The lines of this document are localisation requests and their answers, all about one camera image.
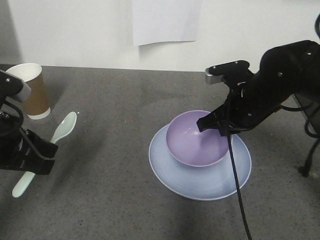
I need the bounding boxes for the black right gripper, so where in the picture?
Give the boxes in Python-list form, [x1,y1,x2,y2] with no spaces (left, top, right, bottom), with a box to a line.
[196,70,285,137]

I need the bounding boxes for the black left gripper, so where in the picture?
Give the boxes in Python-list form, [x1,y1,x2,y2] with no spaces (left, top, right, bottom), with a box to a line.
[0,111,58,175]

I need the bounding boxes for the lilac plastic bowl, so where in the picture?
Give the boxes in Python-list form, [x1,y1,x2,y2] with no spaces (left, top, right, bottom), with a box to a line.
[165,110,229,167]

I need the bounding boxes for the pale green plastic spoon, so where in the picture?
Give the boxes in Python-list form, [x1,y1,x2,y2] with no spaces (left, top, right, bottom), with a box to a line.
[11,111,77,198]

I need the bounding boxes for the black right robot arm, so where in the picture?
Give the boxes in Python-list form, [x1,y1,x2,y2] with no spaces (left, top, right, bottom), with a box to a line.
[196,40,320,136]

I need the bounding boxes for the brown paper cup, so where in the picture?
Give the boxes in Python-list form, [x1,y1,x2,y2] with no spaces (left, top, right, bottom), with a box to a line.
[6,63,51,120]

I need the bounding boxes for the light blue plastic plate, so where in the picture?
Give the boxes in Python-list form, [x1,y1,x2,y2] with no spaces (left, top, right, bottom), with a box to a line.
[148,125,237,201]

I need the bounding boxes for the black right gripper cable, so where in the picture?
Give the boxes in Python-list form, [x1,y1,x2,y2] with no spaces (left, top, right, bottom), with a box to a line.
[226,82,253,240]

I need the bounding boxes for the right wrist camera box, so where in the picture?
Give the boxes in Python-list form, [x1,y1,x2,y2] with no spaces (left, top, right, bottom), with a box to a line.
[204,60,253,85]

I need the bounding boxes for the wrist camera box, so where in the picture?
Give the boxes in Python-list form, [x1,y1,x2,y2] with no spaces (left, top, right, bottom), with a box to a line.
[0,70,32,103]
[204,60,253,85]

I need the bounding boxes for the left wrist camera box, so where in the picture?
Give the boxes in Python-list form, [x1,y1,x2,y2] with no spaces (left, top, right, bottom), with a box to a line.
[0,70,32,103]

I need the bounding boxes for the white paper sheet on wall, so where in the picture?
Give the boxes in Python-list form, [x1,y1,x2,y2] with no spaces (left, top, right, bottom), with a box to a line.
[132,0,203,46]

